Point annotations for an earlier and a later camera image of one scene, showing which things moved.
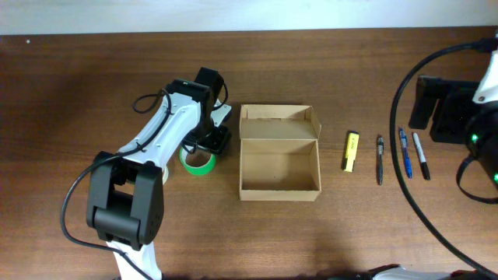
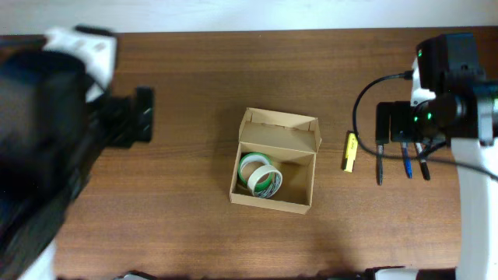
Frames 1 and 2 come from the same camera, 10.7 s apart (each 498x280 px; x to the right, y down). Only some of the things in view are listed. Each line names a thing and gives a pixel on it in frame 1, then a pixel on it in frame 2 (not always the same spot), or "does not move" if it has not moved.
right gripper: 440,110 → 383,122
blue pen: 407,159 does not move
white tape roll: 165,175 → 271,188
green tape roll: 197,170 → 256,156
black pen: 380,157 does not move
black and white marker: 426,173 does not move
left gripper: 214,140 → 144,114
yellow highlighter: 352,138 does not move
